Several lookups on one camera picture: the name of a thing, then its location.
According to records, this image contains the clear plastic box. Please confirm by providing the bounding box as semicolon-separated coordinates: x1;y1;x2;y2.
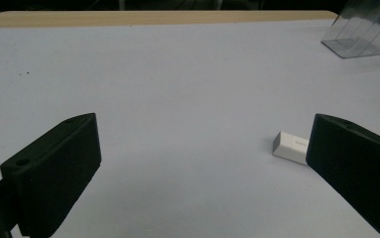
320;0;380;60

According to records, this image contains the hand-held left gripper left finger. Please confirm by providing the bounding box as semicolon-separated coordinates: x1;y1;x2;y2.
0;112;102;238

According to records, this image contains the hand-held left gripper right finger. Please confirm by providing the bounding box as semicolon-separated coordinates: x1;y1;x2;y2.
306;113;380;238

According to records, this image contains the small white rectangular block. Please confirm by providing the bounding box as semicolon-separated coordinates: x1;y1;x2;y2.
272;131;311;167

